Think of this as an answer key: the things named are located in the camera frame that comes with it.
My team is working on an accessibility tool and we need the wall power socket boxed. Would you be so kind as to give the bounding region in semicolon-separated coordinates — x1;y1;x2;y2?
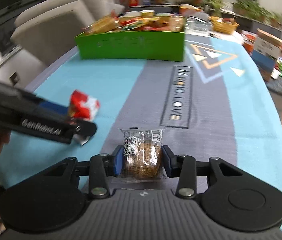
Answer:
9;72;20;86

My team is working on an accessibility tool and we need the long bread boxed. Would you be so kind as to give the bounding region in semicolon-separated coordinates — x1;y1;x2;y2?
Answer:
82;15;120;35

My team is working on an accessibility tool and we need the yellow woven basket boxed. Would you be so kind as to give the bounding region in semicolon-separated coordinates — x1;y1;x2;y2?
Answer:
210;16;239;35

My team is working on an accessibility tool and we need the red checkered shrimp chip bag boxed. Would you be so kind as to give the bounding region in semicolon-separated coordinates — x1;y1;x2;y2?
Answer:
119;17;170;31

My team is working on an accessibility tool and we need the brown blue paper bag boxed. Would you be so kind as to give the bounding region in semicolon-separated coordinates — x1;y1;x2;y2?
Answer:
251;29;282;82

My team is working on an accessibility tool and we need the orange paper cup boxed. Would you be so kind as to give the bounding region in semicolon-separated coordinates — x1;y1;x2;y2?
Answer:
242;40;254;55

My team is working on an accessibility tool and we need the round sesame cake packet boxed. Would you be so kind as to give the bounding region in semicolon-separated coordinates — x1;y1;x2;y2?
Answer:
120;127;166;183

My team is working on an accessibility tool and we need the green cardboard box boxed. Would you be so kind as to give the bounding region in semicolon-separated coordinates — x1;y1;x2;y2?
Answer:
74;16;185;62

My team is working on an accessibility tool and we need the beige sofa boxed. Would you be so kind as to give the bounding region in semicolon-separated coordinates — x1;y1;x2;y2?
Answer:
10;0;125;66

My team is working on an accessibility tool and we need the small red white snack packet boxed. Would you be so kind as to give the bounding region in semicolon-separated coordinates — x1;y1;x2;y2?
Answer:
67;89;102;146

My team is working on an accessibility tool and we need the yellow cylindrical can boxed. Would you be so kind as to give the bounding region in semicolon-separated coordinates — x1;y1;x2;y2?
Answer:
140;9;155;17

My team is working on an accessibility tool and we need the clear glass pitcher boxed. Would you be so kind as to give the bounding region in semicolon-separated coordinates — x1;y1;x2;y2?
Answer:
185;16;212;36

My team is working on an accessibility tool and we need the orange label cake packet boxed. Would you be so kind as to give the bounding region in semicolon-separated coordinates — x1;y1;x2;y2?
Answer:
168;16;185;32

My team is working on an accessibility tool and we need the orange tissue box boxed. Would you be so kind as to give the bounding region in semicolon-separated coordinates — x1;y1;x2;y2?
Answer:
179;4;202;17

